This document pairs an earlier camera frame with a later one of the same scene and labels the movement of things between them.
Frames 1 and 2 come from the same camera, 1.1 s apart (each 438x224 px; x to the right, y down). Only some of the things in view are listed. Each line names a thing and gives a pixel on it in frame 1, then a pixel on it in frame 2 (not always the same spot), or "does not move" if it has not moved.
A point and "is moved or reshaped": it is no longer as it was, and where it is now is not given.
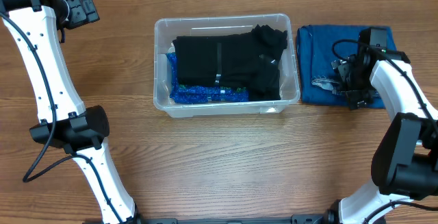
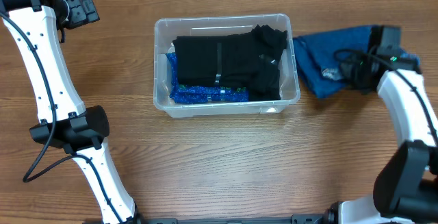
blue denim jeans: (319, 83) is moved or reshaped
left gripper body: (70, 12) does not move
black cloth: (266, 46) does not move
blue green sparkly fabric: (191, 94) does not move
